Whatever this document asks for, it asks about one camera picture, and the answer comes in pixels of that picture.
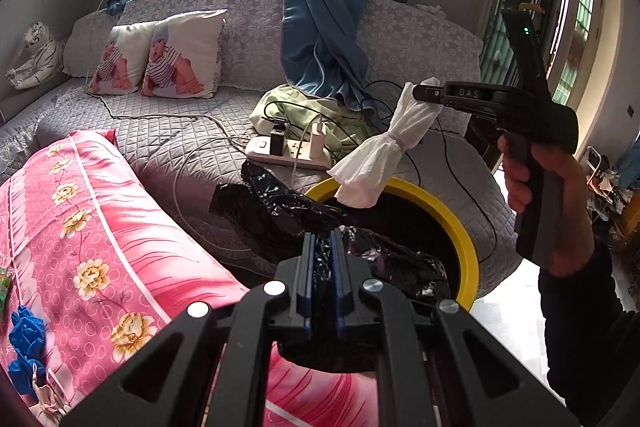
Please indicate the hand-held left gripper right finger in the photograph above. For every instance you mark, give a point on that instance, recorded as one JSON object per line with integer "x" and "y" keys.
{"x": 336, "y": 267}

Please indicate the white tissue paper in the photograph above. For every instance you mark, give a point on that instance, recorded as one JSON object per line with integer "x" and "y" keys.
{"x": 370, "y": 157}

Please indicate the black plastic bag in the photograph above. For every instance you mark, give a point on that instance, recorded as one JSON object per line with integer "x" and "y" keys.
{"x": 280, "y": 212}

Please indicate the blue glove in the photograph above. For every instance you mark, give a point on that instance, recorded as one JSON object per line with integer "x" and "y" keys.
{"x": 27, "y": 342}

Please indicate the folding stool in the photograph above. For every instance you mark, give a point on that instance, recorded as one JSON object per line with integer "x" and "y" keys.
{"x": 593, "y": 162}

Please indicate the white tiger plush toy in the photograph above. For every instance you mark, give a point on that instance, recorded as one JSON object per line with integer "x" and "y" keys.
{"x": 37, "y": 57}

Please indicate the person's right hand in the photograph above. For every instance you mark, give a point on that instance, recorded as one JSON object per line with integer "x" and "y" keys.
{"x": 575, "y": 207}

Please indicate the person's right forearm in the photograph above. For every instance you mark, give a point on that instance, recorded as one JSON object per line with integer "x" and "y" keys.
{"x": 590, "y": 332}

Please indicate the grey quilted sofa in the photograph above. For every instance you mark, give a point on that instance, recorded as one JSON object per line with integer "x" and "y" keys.
{"x": 260, "y": 42}

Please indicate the pale green cloth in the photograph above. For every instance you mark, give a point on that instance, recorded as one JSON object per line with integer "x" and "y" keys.
{"x": 295, "y": 107}

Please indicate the yellow round bin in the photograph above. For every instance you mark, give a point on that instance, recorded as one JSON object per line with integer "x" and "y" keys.
{"x": 450, "y": 217}

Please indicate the white power strip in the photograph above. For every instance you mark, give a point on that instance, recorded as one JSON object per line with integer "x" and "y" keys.
{"x": 295, "y": 157}

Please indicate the green drink carton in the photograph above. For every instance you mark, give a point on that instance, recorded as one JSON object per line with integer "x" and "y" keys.
{"x": 4, "y": 287}

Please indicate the baby print pillow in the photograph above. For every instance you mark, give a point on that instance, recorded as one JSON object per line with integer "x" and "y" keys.
{"x": 122, "y": 62}
{"x": 185, "y": 57}

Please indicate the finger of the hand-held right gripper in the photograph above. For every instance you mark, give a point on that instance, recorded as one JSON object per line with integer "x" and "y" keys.
{"x": 465, "y": 94}

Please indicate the black charger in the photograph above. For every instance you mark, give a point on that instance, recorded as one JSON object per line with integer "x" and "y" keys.
{"x": 279, "y": 137}

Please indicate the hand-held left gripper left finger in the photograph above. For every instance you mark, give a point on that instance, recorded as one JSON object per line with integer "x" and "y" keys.
{"x": 311, "y": 267}

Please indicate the white charger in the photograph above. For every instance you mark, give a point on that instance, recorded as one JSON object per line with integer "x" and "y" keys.
{"x": 318, "y": 139}

